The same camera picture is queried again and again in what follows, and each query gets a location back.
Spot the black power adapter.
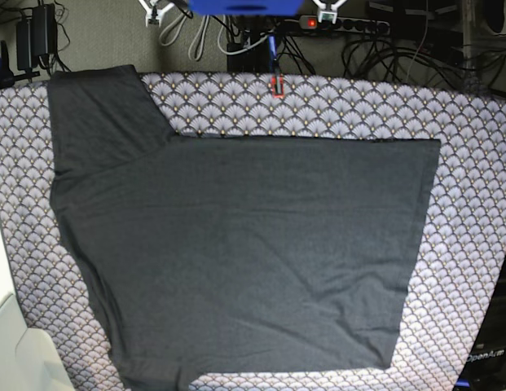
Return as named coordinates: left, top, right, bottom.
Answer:
left=15, top=3, right=57, bottom=71

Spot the grey looped cable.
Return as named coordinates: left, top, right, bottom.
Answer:
left=158, top=11, right=213, bottom=62

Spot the blue mount plate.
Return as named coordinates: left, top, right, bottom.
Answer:
left=188, top=0, right=303, bottom=16

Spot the black power strip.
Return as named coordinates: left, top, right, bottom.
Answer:
left=298, top=15, right=391, bottom=36

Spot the white plastic bin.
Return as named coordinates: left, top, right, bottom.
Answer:
left=0, top=228, right=73, bottom=390

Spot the red and blue clamp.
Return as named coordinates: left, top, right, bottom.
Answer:
left=268, top=35, right=284, bottom=98

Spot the dark grey T-shirt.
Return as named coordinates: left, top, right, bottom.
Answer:
left=48, top=66, right=441, bottom=390

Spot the black OpenArm box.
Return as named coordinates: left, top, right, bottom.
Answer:
left=454, top=256, right=506, bottom=390

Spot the fan-patterned table cloth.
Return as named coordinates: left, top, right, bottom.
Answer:
left=0, top=72, right=506, bottom=390

